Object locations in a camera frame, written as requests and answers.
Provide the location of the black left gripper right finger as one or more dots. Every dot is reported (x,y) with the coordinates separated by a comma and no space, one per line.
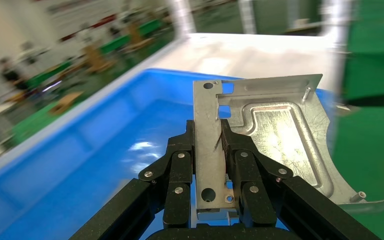
(251,185)

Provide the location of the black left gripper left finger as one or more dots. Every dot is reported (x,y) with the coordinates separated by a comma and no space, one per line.
(178,172)

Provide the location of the stamped sheet metal bracket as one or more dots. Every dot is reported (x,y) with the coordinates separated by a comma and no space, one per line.
(278,132)

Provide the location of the blue plastic tray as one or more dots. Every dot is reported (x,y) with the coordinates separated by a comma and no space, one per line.
(79,149)

